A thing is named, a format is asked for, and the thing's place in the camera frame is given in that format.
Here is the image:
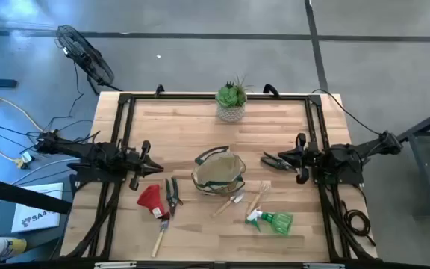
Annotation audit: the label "grey floor cable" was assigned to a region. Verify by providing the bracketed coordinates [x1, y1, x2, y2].
[11, 158, 80, 186]

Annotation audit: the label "black floor fan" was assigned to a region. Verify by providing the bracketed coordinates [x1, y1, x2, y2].
[54, 25, 123, 96]

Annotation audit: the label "black aluminium table frame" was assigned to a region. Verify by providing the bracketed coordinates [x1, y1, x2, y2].
[60, 93, 378, 262]

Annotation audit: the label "yellow and white can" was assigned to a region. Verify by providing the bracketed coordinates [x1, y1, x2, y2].
[0, 236, 28, 259]

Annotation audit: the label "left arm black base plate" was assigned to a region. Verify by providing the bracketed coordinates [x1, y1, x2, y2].
[73, 164, 128, 185]

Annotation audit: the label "black pruning shears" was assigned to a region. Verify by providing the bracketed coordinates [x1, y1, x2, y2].
[260, 151, 297, 173]

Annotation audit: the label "silver metal bracket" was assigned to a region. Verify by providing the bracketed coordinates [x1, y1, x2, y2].
[94, 261, 137, 269]
[303, 262, 346, 269]

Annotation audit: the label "yellow and white plug adapter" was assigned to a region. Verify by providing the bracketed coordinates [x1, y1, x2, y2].
[14, 151, 36, 170]

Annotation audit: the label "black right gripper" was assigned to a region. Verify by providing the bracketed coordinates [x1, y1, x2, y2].
[277, 133, 326, 185]

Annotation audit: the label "black diagonal beam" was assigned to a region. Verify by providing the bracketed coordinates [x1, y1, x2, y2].
[0, 174, 73, 216]

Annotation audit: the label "beige green-trimmed gardening bag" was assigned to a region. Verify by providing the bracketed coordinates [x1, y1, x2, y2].
[191, 145, 247, 196]

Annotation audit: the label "red gardening glove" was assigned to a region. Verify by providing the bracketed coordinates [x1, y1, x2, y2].
[137, 183, 171, 220]

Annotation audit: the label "coiled black cable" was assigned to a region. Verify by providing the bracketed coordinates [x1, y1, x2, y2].
[340, 200, 377, 247]

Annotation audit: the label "yellow extension cable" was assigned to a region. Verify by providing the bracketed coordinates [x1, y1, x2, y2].
[0, 72, 46, 164]

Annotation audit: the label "small wooden-handled transplanter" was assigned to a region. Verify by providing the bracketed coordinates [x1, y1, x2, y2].
[211, 193, 245, 218]

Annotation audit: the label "dark metal stand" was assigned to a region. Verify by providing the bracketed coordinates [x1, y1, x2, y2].
[386, 102, 430, 217]

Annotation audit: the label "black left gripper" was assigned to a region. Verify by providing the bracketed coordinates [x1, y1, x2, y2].
[124, 140, 165, 191]

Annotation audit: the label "green spray bottle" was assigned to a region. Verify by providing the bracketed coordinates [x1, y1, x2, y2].
[244, 208, 294, 236]

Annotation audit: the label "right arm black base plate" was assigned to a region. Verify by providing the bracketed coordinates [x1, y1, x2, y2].
[311, 164, 365, 186]

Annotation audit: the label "black fan power cable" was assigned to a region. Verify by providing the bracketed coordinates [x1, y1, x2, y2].
[45, 61, 85, 132]

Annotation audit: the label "white printed cardboard box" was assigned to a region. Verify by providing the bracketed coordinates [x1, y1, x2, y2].
[10, 182, 65, 233]

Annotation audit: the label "wooden-handled hand rake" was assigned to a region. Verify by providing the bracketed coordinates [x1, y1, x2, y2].
[245, 182, 272, 216]

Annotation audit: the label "long black cable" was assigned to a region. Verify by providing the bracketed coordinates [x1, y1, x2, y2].
[310, 88, 382, 136]

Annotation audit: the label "succulent in patterned white pot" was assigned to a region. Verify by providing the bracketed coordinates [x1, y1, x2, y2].
[214, 74, 253, 123]

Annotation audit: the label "wooden-handled metal trowel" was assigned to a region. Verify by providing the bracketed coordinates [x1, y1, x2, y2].
[151, 218, 170, 259]

